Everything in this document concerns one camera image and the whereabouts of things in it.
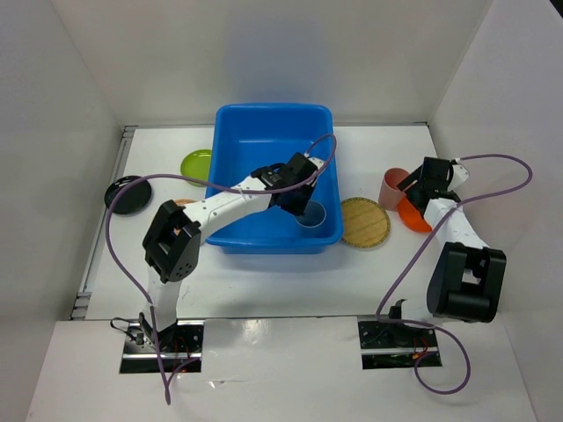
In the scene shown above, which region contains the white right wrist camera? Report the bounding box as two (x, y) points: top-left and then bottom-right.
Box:
(449, 159), (470, 191)

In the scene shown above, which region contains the light woven bamboo tray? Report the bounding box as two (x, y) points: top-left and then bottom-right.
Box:
(340, 197), (391, 250)

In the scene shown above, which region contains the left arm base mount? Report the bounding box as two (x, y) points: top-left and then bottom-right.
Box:
(109, 317), (204, 374)

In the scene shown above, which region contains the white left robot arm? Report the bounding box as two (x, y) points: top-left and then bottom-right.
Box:
(139, 152), (326, 352)

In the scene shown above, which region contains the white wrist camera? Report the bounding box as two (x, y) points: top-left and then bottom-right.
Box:
(308, 156), (326, 175)
(449, 159), (470, 191)

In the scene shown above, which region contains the black round plate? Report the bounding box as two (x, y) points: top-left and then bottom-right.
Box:
(104, 175), (153, 215)

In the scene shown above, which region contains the pink plastic cup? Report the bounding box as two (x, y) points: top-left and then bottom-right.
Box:
(378, 168), (409, 210)

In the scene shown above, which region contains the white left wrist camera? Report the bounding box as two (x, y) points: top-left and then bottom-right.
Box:
(308, 156), (326, 175)

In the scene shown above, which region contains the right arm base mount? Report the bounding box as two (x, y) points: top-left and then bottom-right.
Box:
(357, 317), (442, 370)

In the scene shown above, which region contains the green plastic plate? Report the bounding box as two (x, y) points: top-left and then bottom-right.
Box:
(179, 149), (212, 187)

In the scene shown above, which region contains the blue plastic bin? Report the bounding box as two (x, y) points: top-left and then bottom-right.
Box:
(207, 103), (344, 254)

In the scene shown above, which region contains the orange plastic bowl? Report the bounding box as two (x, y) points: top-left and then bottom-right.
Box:
(397, 198), (432, 233)

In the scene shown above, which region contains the orange woven bamboo tray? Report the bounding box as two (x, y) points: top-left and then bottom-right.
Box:
(174, 199), (196, 206)

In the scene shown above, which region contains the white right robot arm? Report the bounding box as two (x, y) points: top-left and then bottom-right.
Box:
(385, 157), (506, 346)

